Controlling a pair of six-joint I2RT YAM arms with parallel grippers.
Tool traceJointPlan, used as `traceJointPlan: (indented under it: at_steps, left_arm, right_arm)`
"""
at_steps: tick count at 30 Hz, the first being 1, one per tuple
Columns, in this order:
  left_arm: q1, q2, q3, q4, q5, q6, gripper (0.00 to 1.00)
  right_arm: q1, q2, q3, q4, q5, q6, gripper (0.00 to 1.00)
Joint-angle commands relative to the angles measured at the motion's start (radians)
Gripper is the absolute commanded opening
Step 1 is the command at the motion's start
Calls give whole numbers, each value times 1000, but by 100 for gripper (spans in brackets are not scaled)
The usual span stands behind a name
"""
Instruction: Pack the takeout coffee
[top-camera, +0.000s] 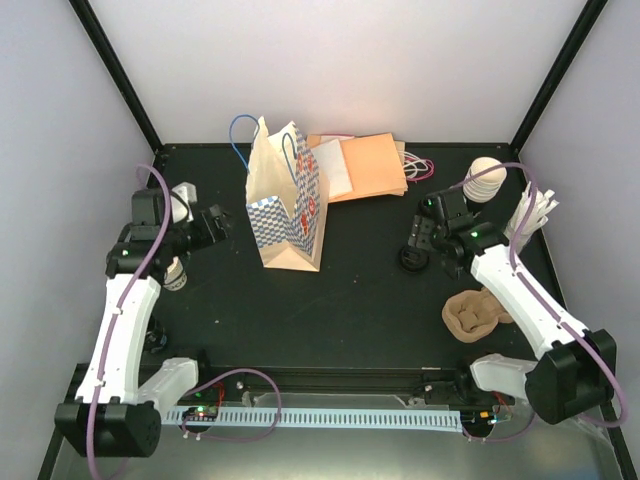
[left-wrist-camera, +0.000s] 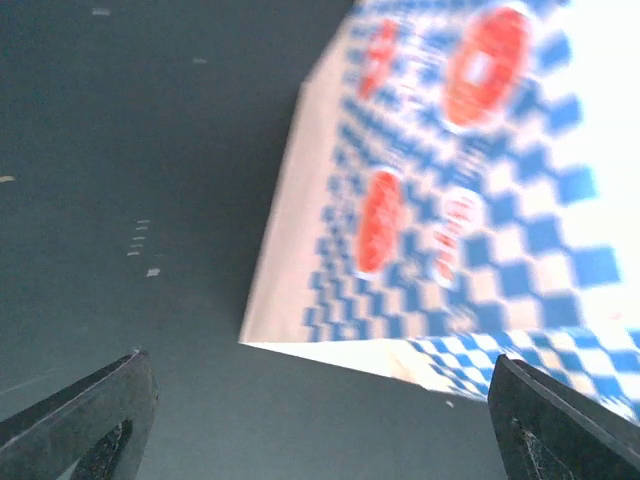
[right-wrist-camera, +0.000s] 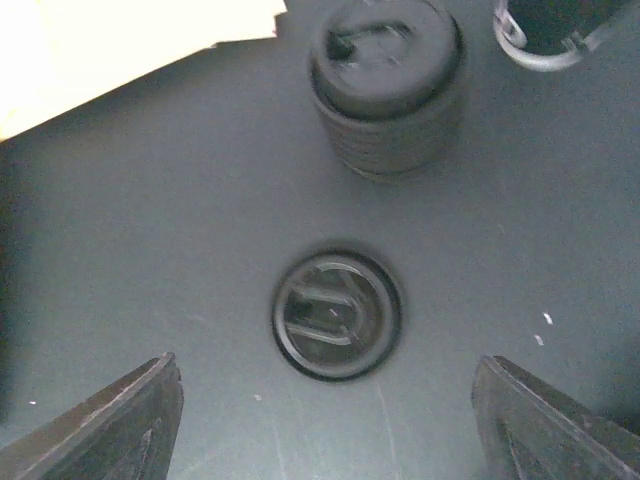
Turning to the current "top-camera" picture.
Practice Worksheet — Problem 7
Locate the single black cup lid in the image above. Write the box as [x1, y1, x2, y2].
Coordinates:
[398, 245, 430, 274]

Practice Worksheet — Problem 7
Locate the white slotted cable duct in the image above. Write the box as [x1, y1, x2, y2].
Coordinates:
[162, 406, 462, 433]

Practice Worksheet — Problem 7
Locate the blue checkered paper bag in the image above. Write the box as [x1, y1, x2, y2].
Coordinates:
[229, 114, 329, 272]

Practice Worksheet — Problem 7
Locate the jar of wrapped straws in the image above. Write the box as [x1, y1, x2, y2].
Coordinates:
[503, 183, 559, 254]

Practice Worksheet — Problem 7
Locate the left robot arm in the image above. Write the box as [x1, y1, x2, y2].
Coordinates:
[55, 182, 228, 457]

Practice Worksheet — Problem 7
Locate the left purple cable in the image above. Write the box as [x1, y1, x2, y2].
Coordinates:
[85, 163, 174, 480]

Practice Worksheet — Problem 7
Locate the white paper cup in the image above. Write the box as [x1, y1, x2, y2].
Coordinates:
[163, 257, 187, 291]

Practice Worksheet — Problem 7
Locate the stack of paper cups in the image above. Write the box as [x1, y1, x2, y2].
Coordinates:
[463, 157, 507, 204]

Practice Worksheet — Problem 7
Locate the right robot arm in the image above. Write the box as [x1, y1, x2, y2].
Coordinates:
[400, 188, 616, 425]

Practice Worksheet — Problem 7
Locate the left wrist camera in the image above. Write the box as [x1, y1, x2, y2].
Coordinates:
[170, 182, 197, 224]

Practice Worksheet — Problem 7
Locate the brown cardboard cup carrier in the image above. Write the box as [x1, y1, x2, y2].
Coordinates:
[442, 287, 514, 343]

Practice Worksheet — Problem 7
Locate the stack of orange paper bags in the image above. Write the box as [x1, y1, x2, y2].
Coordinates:
[307, 133, 435, 203]

